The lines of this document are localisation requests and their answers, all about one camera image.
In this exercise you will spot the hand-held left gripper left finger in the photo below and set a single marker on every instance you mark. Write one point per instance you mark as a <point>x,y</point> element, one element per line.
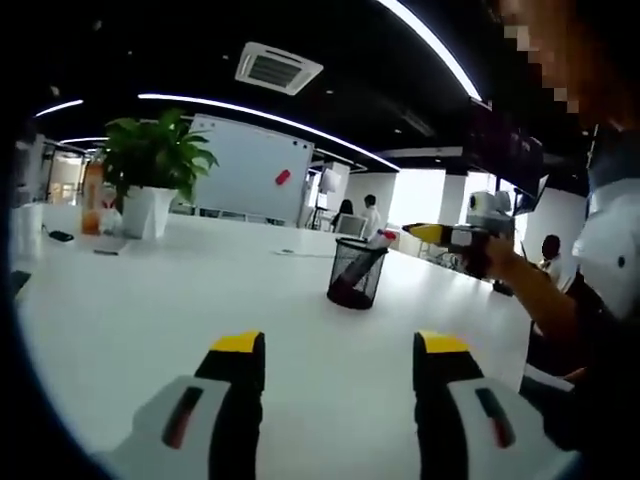
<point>235,400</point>

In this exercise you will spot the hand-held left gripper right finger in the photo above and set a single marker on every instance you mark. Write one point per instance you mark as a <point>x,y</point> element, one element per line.
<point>445,400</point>

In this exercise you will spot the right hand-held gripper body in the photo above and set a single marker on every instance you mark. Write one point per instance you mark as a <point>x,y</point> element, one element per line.
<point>487,207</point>

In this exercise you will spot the red cap whiteboard marker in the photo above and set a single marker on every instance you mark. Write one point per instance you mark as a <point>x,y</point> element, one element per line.
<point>380,236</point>

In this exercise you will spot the black mesh pen holder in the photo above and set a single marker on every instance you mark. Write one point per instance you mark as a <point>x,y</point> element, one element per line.
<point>356,280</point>

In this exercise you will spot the white whiteboard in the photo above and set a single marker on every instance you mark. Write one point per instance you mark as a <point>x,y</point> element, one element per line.
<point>245,170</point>

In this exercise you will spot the red whiteboard eraser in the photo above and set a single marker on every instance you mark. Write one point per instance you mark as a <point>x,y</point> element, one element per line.
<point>282,177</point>

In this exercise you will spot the person's right hand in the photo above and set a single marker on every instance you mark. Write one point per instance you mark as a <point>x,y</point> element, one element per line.
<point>502,256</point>

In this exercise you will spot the dark hanging display panel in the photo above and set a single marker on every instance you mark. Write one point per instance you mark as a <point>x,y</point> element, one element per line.
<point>500,140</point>

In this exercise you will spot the white mesh office chair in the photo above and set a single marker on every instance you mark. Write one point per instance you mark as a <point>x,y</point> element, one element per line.
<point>352,227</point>

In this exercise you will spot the grey monitor screen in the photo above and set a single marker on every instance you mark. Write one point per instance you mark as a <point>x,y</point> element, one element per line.
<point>330,181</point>

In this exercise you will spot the long ceiling light strip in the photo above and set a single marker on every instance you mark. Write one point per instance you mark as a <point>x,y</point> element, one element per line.
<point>435,45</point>

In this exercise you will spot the person's neck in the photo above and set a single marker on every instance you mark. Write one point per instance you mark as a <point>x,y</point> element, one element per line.
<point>607,75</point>

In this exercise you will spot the white notebook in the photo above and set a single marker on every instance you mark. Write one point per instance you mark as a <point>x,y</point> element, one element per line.
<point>117,246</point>

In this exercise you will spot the curved ceiling light strip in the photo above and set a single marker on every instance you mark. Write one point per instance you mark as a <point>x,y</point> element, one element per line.
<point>250,112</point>

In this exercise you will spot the small white red figurine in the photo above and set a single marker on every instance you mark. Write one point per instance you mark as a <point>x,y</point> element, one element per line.
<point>111,217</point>

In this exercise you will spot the ceiling air conditioner vent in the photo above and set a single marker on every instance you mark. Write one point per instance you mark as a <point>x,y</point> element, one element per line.
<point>278,69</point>

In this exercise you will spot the black computer mouse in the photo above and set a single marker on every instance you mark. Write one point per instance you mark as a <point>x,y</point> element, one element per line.
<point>62,236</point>

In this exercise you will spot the orange drink bottle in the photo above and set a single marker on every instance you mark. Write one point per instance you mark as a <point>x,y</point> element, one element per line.
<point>92,205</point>

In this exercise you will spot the green potted plant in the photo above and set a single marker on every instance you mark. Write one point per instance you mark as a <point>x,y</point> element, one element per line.
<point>150,155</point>

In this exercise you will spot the short ceiling light strip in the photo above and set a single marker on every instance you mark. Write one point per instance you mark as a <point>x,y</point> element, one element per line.
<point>59,107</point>

